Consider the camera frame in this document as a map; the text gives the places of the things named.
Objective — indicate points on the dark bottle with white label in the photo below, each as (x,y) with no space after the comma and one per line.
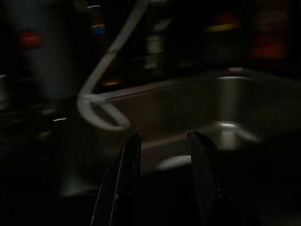
(155,44)

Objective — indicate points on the stainless steel sink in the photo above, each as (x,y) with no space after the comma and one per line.
(188,101)

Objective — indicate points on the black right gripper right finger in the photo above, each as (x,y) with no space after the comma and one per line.
(205,164)

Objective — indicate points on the dark bottle with yellow label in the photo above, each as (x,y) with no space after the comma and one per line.
(223,28)

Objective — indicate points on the dark bottle with blue label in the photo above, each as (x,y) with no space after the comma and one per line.
(97,29)

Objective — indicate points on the dark bottle with orange label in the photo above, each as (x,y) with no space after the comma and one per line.
(268,47)

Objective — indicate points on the grey container with red label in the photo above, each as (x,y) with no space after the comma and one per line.
(47,66)

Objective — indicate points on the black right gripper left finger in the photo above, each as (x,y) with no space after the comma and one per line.
(122,169)

